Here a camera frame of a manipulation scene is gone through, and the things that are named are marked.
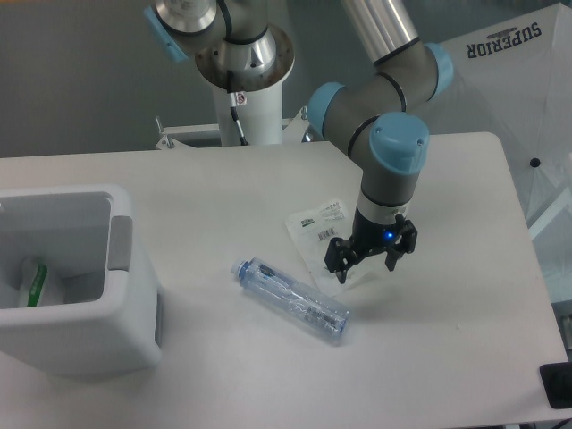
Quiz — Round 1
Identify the clear plastic water bottle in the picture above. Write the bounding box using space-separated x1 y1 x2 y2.
231 257 350 347

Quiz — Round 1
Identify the white metal table frame bracket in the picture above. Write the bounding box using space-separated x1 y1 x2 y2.
155 115 222 150

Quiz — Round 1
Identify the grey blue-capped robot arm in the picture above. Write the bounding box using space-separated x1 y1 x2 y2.
144 1 454 282

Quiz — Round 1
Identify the black device at table corner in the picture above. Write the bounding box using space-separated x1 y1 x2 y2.
539 362 571 409

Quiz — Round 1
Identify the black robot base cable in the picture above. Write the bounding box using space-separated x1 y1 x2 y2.
225 70 249 147

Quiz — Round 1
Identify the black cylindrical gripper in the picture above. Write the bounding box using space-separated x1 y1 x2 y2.
324 208 418 284

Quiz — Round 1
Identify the green white trash in bin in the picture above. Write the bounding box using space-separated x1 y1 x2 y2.
19 257 48 307

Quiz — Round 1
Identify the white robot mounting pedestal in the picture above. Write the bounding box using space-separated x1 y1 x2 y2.
211 83 282 147

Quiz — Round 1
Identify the white umbrella with SUPERIOR print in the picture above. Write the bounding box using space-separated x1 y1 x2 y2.
416 4 571 225

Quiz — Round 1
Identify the clear plastic wrapper with barcode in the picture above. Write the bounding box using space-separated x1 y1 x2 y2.
285 198 374 297

